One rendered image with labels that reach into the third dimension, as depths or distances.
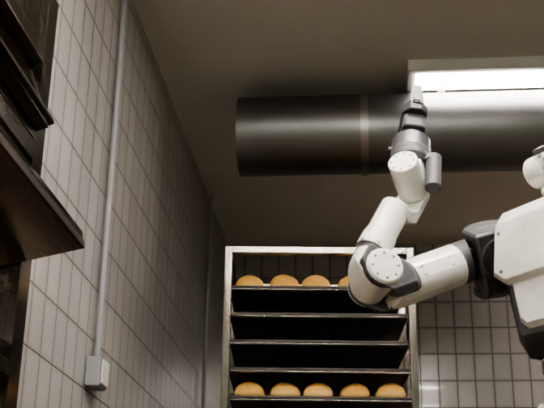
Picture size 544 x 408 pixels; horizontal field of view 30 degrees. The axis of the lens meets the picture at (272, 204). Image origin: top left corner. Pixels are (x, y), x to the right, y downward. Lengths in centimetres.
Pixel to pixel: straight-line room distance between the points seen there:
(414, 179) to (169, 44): 188
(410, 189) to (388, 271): 25
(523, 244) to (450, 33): 193
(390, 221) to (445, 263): 14
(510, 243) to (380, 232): 27
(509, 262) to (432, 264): 17
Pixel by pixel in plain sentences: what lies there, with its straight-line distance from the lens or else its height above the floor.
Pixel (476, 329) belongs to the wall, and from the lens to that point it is 587.
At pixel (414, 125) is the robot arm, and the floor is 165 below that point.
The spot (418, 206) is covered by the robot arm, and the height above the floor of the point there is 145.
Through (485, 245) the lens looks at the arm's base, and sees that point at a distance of 214.
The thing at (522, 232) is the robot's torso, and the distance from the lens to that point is 200.
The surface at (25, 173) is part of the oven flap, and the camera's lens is 197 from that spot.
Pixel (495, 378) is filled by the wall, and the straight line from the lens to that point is 582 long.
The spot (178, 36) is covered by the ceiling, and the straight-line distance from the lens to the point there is 383.
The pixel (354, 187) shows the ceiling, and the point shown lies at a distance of 514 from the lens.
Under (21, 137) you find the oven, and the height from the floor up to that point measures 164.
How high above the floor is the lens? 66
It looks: 21 degrees up
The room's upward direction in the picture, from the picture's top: 1 degrees clockwise
